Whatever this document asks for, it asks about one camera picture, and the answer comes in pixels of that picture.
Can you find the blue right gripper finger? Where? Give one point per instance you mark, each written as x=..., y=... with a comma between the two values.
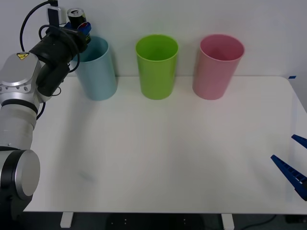
x=301, y=140
x=291, y=173

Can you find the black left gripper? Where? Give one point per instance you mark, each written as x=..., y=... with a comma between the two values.
x=69, y=37

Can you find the dark drink can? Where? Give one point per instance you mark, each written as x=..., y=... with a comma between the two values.
x=76, y=18

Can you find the silver and black left arm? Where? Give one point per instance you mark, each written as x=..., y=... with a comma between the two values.
x=19, y=72

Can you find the pale blue plastic bin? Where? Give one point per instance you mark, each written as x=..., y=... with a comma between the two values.
x=98, y=76

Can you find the white table leg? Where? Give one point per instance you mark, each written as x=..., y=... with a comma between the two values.
x=66, y=220
x=227, y=221

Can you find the green plastic bin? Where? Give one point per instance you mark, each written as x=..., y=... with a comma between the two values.
x=157, y=76

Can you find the pink plastic bin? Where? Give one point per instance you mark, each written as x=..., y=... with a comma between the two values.
x=213, y=76

